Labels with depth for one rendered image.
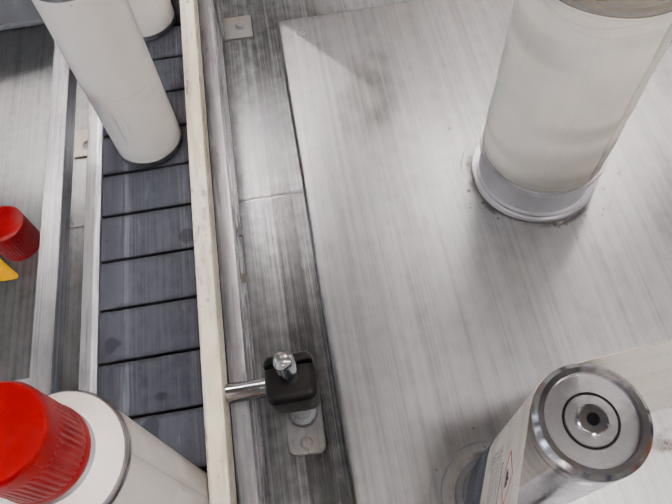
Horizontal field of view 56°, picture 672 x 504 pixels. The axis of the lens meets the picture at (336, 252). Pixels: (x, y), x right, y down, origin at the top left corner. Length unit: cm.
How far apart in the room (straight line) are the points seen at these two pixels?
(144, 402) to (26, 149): 30
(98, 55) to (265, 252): 19
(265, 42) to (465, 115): 23
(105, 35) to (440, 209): 25
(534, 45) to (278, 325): 26
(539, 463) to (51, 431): 16
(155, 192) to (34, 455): 31
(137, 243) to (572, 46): 31
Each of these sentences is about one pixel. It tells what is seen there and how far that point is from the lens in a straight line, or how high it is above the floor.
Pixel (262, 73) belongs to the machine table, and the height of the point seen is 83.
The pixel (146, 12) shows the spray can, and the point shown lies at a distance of 59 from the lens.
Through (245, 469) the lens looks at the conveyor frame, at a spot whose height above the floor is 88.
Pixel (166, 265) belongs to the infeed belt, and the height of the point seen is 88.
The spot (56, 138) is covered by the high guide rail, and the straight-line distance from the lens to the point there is 45.
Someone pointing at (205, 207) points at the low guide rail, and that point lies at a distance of 44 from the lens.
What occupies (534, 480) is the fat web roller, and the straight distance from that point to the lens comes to 25.
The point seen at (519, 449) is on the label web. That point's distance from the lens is 23.
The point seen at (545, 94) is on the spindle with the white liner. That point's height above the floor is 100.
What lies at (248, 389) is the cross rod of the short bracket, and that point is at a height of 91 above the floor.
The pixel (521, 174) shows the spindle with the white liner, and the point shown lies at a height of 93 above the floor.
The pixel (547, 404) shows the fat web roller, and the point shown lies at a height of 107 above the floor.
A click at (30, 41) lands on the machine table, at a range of 74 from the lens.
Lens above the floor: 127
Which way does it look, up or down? 62 degrees down
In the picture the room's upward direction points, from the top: 6 degrees counter-clockwise
